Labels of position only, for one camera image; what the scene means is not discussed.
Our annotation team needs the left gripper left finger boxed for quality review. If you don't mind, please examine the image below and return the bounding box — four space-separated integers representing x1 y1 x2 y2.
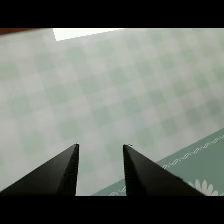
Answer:
0 143 81 197

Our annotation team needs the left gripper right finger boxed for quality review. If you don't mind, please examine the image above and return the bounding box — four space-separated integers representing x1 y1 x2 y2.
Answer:
122 143 207 197

